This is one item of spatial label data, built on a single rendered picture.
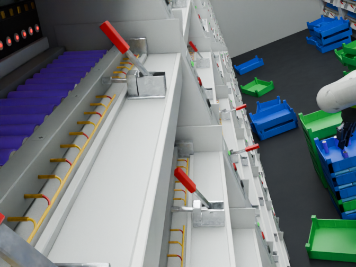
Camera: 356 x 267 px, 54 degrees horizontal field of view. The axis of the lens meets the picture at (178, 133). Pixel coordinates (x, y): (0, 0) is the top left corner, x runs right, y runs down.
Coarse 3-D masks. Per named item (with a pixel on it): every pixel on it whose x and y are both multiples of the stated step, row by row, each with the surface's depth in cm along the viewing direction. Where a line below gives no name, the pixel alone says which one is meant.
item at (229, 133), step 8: (216, 88) 130; (224, 88) 130; (216, 96) 131; (224, 96) 131; (224, 104) 126; (224, 120) 114; (232, 120) 114; (224, 128) 109; (232, 128) 109; (224, 136) 104; (232, 136) 104; (232, 144) 100; (240, 160) 92; (240, 168) 88; (240, 176) 85; (248, 184) 76
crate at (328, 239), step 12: (312, 216) 174; (312, 228) 172; (324, 228) 174; (336, 228) 171; (348, 228) 169; (312, 240) 170; (324, 240) 169; (336, 240) 166; (348, 240) 163; (312, 252) 161; (324, 252) 157; (336, 252) 154; (348, 252) 158
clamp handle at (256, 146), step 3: (255, 144) 90; (258, 144) 90; (246, 147) 90; (249, 147) 90; (252, 147) 89; (255, 147) 89; (258, 147) 89; (240, 150) 91; (243, 150) 90; (246, 150) 90; (249, 150) 90; (231, 153) 91; (234, 153) 91; (237, 153) 90; (240, 153) 90
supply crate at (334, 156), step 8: (352, 136) 171; (320, 144) 174; (328, 144) 174; (352, 144) 170; (320, 152) 167; (336, 152) 170; (352, 152) 165; (328, 160) 156; (336, 160) 165; (344, 160) 155; (352, 160) 155; (328, 168) 158; (336, 168) 158; (344, 168) 157
